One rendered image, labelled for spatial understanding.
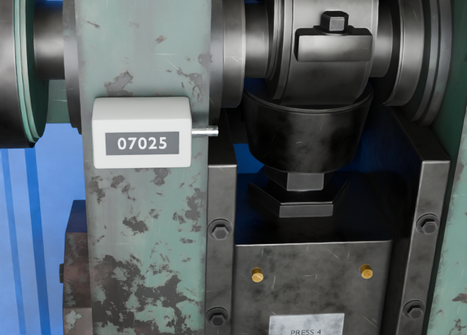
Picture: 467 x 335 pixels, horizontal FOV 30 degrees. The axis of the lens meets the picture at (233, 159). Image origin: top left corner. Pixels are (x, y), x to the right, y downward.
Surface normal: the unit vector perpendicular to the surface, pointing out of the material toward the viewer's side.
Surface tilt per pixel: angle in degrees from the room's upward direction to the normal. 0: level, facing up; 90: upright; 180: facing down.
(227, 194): 90
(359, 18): 73
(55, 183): 90
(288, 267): 90
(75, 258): 31
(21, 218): 90
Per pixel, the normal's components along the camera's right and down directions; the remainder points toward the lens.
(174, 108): 0.04, -0.88
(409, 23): 0.10, -0.06
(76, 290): 0.08, -0.51
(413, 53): 0.11, 0.33
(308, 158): 0.00, 0.61
